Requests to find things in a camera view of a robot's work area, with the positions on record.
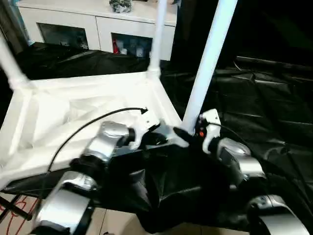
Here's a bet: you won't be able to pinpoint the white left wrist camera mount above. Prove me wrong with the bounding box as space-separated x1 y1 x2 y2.
129 111 167 150

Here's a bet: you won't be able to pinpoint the black metal frame bars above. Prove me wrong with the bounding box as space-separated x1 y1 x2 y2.
0 195 33 221

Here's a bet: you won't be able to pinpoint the beige curtain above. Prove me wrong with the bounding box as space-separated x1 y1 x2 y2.
0 0 21 39

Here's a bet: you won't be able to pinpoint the white cabinet with glass doors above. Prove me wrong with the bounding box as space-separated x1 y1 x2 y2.
16 0 179 61

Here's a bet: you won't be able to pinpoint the blue and white box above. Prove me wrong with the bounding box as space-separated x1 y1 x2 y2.
14 7 35 47

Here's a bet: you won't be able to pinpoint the black backdrop cloth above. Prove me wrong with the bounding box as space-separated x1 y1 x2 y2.
171 0 313 68

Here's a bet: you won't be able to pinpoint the white plastic table leg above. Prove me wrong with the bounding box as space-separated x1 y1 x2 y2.
147 0 170 77
181 0 240 135
0 31 30 91

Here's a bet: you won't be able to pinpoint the black mat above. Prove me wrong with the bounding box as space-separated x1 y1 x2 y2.
0 41 313 233

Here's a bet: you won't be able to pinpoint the white plastic table top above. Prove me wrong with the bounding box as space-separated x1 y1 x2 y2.
0 68 191 189

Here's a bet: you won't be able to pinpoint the shiny object on cabinet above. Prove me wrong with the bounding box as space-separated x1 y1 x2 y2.
109 0 133 13

